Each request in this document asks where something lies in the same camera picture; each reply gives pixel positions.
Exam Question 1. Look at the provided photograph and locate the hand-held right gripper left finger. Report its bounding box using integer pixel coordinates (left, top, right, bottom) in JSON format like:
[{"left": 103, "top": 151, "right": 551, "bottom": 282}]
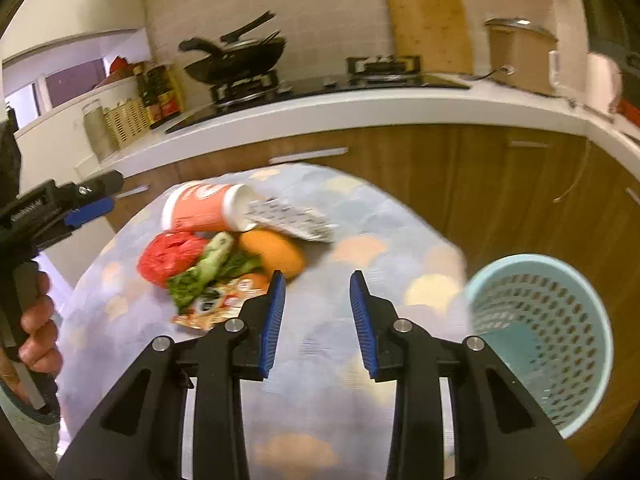
[{"left": 56, "top": 270, "right": 287, "bottom": 480}]

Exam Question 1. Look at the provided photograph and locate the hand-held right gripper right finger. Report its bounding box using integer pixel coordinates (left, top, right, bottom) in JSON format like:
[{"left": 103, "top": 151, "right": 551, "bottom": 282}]
[{"left": 349, "top": 270, "right": 583, "bottom": 480}]

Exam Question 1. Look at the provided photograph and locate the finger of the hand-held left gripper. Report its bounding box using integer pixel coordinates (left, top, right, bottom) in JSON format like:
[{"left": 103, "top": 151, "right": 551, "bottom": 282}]
[
  {"left": 65, "top": 198, "right": 115, "bottom": 232},
  {"left": 50, "top": 170, "right": 124, "bottom": 211}
]

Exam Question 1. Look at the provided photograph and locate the printed snack wrapper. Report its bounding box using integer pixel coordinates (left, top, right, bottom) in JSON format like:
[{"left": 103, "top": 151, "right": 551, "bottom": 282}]
[{"left": 171, "top": 274, "right": 274, "bottom": 334}]

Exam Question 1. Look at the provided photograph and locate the orange peel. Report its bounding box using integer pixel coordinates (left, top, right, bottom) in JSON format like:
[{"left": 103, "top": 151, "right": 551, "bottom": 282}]
[{"left": 238, "top": 229, "right": 306, "bottom": 281}]

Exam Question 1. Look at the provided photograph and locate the red plastic bag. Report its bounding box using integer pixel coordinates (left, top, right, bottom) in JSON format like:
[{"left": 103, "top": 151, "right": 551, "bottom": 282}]
[{"left": 137, "top": 231, "right": 211, "bottom": 289}]

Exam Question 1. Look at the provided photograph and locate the green bok choy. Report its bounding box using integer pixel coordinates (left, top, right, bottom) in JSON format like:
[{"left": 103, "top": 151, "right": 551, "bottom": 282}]
[{"left": 166, "top": 231, "right": 265, "bottom": 310}]

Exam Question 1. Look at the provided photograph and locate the silver blister pack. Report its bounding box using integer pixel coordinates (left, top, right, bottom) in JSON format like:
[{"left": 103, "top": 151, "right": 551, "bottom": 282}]
[{"left": 247, "top": 197, "right": 337, "bottom": 244}]

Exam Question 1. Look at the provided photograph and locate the light blue perforated basket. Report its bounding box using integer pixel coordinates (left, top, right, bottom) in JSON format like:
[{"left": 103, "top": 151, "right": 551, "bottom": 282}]
[{"left": 465, "top": 254, "right": 615, "bottom": 440}]

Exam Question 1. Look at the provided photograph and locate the person's left forearm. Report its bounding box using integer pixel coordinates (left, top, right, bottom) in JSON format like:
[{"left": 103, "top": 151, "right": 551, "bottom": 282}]
[{"left": 0, "top": 370, "right": 62, "bottom": 477}]

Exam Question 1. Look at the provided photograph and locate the person's left hand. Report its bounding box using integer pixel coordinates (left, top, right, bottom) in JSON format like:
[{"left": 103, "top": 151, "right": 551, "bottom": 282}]
[{"left": 0, "top": 271, "right": 64, "bottom": 402}]

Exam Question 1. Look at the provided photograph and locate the steel canister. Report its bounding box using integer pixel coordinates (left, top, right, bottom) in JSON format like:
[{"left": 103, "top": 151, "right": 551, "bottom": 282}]
[{"left": 81, "top": 99, "right": 117, "bottom": 162}]

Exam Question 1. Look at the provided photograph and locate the woven yellow basket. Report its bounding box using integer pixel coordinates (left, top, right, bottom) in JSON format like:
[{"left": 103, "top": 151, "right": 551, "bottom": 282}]
[{"left": 103, "top": 97, "right": 153, "bottom": 150}]

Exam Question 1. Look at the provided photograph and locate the pastel printed cloth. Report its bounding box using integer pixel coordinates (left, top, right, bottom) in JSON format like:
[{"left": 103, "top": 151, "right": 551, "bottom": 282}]
[{"left": 55, "top": 162, "right": 469, "bottom": 480}]

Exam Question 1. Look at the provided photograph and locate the cluster of seasoning bottles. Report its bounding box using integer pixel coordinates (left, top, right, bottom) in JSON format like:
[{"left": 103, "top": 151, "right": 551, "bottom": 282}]
[{"left": 134, "top": 62, "right": 184, "bottom": 125}]

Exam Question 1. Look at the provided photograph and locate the wooden kitchen cabinet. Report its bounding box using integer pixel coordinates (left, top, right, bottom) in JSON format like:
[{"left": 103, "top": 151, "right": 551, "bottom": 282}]
[{"left": 97, "top": 122, "right": 640, "bottom": 428}]

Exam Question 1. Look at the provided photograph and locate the black wok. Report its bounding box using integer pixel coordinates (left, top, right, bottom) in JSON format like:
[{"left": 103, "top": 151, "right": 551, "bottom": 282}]
[{"left": 178, "top": 10, "right": 289, "bottom": 87}]

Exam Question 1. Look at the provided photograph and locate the black glass gas stove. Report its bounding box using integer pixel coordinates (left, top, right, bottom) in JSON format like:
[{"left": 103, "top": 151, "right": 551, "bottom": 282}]
[{"left": 165, "top": 54, "right": 472, "bottom": 135}]

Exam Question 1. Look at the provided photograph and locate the wooden cutting board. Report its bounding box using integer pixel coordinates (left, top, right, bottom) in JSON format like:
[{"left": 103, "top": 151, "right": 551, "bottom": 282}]
[{"left": 381, "top": 0, "right": 475, "bottom": 76}]

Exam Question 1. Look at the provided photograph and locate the beige pot with steel lid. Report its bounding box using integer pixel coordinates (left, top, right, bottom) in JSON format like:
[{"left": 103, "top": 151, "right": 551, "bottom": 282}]
[{"left": 483, "top": 17, "right": 559, "bottom": 97}]

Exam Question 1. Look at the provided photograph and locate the white jug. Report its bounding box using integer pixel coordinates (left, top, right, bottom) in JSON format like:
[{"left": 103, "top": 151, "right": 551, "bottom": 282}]
[{"left": 582, "top": 52, "right": 624, "bottom": 117}]

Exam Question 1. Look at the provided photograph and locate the red container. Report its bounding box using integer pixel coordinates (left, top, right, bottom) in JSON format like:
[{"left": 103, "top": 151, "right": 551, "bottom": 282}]
[{"left": 617, "top": 99, "right": 640, "bottom": 128}]

